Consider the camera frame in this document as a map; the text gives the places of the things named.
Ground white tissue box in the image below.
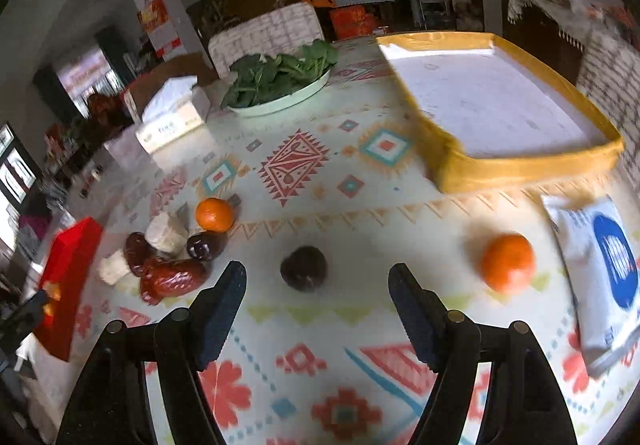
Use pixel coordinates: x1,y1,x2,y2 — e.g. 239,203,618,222
135,75,212,154

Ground leafy greens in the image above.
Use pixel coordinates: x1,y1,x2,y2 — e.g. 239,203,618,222
220,39,340,110

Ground brown cardboard box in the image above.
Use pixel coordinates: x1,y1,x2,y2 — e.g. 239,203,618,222
122,52,218,108

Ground red pillar poster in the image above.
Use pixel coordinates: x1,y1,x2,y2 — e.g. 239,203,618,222
137,0,182,60

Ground chair with checked cover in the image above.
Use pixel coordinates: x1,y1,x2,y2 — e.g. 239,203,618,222
575,27,640,136
207,2,326,78

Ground small red date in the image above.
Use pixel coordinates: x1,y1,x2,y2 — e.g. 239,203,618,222
123,232,156,276

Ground white plate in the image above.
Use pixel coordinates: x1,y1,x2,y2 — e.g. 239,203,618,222
226,67,332,118

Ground large red date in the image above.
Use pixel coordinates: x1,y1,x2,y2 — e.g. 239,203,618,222
139,257,210,306

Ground white and blue packet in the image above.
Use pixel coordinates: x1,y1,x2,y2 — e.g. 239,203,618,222
541,195,640,378

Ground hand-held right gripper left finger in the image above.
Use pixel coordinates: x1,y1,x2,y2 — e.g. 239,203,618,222
55,261,247,445

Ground table with lace cloth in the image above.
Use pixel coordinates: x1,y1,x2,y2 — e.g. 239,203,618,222
507,0,636,50

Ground patterned tablecloth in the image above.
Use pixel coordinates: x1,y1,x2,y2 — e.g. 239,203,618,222
30,32,640,445

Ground dark plum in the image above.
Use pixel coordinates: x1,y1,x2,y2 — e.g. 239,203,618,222
279,246,329,294
186,231,228,262

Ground yellow tray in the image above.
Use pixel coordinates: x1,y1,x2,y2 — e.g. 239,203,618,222
375,31,626,196

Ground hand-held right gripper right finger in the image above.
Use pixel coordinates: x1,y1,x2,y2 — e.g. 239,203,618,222
388,263,576,445

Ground orange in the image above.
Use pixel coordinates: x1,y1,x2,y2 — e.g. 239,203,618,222
481,233,536,293
195,197,236,232

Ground red tray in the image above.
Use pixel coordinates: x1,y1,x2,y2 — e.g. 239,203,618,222
31,217,104,363

